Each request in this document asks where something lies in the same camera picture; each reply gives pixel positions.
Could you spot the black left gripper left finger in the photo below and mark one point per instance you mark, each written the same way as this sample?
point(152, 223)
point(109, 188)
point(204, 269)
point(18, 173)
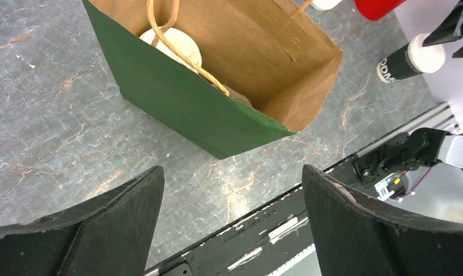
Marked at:
point(109, 234)

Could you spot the single paper coffee cup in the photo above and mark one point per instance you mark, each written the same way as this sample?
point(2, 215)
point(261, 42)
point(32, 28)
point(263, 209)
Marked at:
point(397, 66)

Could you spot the red cup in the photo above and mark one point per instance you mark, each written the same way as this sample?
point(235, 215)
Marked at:
point(375, 10)

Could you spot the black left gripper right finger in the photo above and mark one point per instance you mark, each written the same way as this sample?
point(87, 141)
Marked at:
point(356, 234)

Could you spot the green brown paper bag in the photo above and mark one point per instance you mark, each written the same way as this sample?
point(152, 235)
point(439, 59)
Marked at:
point(269, 51)

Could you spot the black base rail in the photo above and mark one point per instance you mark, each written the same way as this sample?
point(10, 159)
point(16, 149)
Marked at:
point(273, 239)

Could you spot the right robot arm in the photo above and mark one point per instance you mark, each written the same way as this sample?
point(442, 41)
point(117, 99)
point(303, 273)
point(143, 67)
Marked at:
point(424, 147)

